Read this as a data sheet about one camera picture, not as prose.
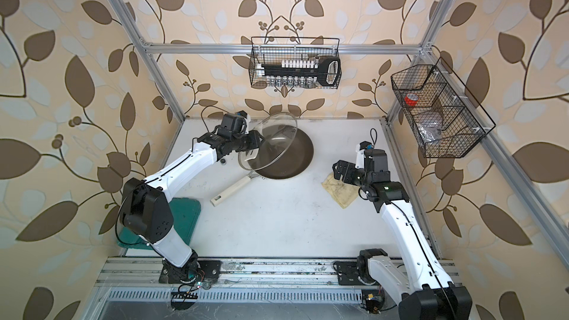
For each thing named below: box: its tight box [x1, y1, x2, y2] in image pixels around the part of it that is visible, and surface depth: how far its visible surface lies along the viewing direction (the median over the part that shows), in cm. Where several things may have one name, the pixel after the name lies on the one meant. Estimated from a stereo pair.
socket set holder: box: [255, 56, 342, 89], surface depth 86 cm
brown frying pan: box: [209, 124, 315, 207], surface depth 90 cm
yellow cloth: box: [321, 172, 361, 209], surface depth 95 cm
